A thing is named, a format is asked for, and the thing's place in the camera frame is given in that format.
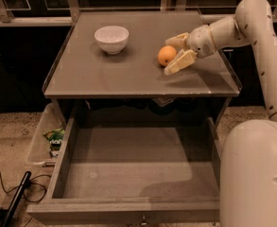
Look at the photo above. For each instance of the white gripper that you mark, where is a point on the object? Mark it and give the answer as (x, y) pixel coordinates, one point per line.
(200, 40)

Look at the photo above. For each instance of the orange fruit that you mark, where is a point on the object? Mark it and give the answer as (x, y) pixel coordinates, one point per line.
(166, 55)

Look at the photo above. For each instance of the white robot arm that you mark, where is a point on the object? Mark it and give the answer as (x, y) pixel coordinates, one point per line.
(248, 158)

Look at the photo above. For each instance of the open grey top drawer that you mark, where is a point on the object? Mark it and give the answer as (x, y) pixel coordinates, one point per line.
(117, 174)

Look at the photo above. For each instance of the metal drawer knob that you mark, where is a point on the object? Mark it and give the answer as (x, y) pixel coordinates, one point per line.
(143, 222)

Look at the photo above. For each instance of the white ceramic bowl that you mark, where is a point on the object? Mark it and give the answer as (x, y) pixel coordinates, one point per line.
(112, 39)

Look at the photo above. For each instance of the grey wooden cabinet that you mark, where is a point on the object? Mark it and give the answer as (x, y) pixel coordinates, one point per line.
(85, 71)

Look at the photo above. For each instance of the green snack packet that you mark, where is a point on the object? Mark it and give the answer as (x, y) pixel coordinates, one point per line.
(54, 138)

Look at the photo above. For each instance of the clear plastic bin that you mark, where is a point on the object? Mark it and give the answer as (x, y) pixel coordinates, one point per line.
(39, 148)

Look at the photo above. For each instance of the black bar on floor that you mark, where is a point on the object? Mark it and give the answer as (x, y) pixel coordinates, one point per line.
(16, 199)

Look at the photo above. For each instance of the metal railing frame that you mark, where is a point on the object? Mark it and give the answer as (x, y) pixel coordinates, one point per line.
(81, 7)

